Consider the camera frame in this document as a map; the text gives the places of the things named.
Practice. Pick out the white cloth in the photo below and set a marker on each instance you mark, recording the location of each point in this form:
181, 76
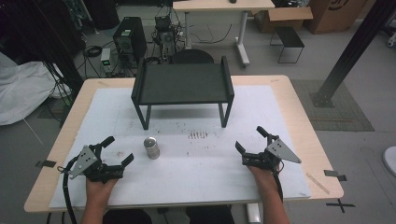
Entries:
25, 90

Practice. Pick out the white round object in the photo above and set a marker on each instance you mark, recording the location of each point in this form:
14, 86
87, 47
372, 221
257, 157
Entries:
390, 160

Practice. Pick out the white power supply unit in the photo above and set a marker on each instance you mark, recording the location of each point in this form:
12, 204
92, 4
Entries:
106, 59

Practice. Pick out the person's left hand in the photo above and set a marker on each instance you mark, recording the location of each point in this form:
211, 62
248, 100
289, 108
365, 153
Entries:
99, 191

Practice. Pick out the white foam mat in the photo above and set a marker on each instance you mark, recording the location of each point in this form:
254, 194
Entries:
193, 174

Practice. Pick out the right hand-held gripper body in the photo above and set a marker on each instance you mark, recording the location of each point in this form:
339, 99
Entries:
269, 155

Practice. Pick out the open cardboard box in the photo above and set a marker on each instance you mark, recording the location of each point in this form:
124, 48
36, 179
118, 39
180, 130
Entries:
285, 18

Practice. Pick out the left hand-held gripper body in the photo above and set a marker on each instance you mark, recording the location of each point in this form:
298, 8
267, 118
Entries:
93, 169

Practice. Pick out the white table leg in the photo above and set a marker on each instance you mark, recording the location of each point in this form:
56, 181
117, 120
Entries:
253, 213

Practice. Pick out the person's right hand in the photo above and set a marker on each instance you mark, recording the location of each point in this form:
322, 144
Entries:
264, 179

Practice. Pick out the silver metal can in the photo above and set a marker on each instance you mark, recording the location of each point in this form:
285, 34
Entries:
151, 148

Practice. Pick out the black metal shelf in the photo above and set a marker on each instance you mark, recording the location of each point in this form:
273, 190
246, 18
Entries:
183, 84

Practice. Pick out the black tape strip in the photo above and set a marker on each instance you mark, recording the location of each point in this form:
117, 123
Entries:
335, 174
45, 163

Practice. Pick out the black metal beam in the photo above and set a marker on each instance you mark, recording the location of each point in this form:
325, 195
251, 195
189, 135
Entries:
353, 51

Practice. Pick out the black tape cross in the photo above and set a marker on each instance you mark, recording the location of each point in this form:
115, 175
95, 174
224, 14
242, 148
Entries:
341, 205

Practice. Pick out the black computer tower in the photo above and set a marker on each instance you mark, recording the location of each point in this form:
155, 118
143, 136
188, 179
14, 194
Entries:
130, 39

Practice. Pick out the black chair back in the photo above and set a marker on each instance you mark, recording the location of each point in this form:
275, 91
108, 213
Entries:
192, 57

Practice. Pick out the black curtain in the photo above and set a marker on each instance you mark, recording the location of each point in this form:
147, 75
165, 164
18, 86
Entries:
40, 34

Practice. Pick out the grey floor mat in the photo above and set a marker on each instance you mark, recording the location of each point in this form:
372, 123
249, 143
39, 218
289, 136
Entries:
342, 118

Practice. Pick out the open frame computer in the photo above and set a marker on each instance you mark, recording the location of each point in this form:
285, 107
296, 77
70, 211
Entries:
165, 34

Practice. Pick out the small black metal stand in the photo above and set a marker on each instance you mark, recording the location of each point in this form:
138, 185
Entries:
289, 39

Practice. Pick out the large cardboard box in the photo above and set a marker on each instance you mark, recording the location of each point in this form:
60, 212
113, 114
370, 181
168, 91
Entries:
334, 15

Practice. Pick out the white-legged wooden desk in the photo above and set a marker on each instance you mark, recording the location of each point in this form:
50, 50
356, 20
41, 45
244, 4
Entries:
222, 5

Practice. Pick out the thin wooden stick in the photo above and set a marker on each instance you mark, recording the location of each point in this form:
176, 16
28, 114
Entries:
317, 183

